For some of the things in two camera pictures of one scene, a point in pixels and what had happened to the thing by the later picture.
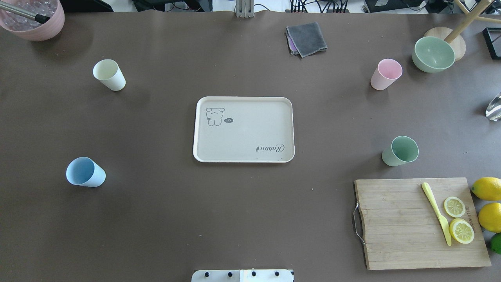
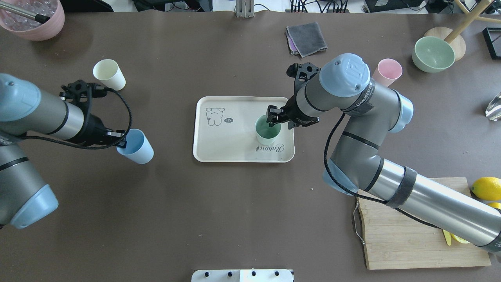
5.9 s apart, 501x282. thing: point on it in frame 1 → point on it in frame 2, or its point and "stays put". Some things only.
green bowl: (432, 55) stays put
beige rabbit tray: (246, 129) stays put
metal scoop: (493, 111) stays put
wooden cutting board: (403, 230) stays put
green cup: (402, 149) → (266, 135)
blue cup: (85, 171) → (139, 148)
